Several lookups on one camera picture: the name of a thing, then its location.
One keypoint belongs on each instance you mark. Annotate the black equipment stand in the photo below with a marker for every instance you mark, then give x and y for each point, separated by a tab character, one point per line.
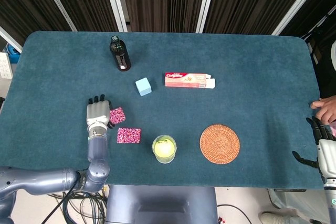
319	37

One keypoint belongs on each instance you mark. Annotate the dark brown glass bottle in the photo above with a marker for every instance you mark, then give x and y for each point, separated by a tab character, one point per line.
120	56

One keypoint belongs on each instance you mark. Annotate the white power strip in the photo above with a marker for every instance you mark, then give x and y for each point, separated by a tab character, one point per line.
5	65

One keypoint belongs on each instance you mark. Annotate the round woven rattan coaster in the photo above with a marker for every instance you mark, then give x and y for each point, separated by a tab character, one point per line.
220	144

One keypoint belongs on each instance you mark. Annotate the light blue foam cube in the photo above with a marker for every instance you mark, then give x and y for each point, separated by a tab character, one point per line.
144	87

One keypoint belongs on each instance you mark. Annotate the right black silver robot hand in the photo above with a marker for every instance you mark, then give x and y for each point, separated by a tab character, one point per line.
328	155

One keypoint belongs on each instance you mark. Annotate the grey bystander shoe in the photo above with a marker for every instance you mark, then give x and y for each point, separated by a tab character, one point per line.
271	218

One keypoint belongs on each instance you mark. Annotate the clear plastic ball tube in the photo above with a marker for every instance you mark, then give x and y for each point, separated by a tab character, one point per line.
157	155

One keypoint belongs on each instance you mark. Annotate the blue-grey robot torso base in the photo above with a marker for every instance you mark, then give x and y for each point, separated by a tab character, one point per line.
161	205

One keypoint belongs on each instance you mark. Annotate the blue plastic item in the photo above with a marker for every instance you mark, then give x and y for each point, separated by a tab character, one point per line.
13	52

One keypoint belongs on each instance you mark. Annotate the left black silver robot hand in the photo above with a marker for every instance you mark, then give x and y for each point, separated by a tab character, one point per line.
97	113

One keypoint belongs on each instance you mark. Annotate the red Colgate toothpaste box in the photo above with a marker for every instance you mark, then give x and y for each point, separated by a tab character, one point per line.
186	80

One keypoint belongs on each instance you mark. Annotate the light grey trouser leg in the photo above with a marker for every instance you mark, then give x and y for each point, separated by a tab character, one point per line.
296	203

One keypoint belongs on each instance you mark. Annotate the teal velvet table cloth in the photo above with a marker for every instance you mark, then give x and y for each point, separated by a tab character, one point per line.
236	103

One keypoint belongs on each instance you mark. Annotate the bystander bare hand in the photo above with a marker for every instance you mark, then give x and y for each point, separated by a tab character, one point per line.
328	111

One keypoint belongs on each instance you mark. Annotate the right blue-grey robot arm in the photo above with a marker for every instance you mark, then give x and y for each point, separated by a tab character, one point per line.
331	203

